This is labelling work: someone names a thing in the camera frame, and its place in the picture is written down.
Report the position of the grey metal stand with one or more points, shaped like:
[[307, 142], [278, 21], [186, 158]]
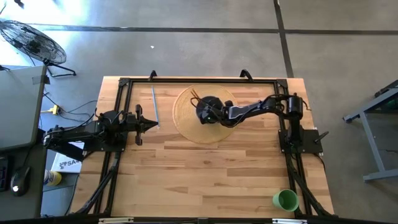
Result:
[[370, 140]]

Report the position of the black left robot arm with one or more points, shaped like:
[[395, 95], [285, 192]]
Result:
[[81, 132]]

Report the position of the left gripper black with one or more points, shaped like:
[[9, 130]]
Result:
[[133, 124]]

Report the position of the white frame bracket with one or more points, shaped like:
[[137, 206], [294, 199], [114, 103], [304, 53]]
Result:
[[289, 221], [115, 220]]

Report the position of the yellow-lidded wipes canister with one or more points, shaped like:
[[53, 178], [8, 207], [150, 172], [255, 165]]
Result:
[[52, 178]]

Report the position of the grey bowl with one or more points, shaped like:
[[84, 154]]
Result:
[[200, 109]]

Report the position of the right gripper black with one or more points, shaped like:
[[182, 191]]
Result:
[[220, 113]]

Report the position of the black floor fan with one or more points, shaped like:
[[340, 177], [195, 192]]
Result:
[[34, 43]]

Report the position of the black aluminium table frame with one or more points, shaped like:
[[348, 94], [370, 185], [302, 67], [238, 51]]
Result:
[[202, 81]]

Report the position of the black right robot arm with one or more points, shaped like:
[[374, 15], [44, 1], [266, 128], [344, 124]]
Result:
[[255, 109]]

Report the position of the grey desk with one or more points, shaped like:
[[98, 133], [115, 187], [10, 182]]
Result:
[[18, 105]]

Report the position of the yellow power plug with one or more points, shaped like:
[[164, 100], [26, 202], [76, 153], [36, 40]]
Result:
[[55, 109]]

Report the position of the wooden chopstick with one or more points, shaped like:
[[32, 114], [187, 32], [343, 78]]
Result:
[[194, 94], [197, 94]]

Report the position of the dark desk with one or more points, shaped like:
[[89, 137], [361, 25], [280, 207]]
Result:
[[35, 161]]

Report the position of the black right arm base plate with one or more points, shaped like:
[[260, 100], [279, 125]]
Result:
[[308, 141]]

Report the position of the round woven straw placemat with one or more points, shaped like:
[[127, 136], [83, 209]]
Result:
[[186, 124]]

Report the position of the white cardboard box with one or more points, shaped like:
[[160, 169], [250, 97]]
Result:
[[66, 165]]

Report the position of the black keyboard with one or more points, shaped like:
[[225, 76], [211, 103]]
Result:
[[3, 174]]

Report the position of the black computer mouse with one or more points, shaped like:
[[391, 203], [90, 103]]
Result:
[[20, 182]]

